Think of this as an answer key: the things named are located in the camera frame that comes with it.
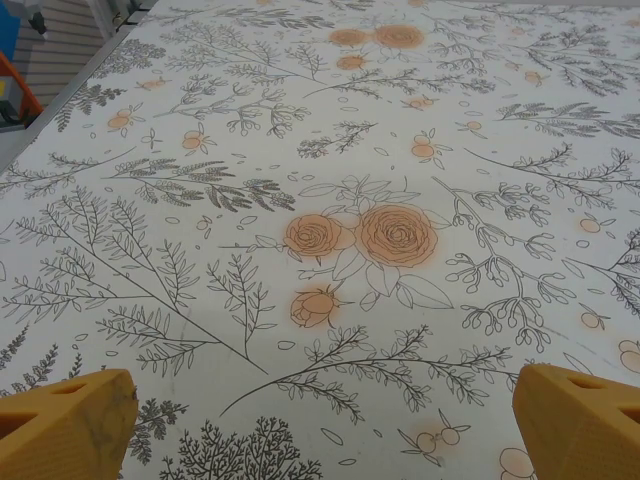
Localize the floral print tablecloth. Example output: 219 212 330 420
0 0 640 480

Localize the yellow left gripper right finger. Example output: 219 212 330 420
512 363 640 480

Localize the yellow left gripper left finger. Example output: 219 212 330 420
0 368 139 480

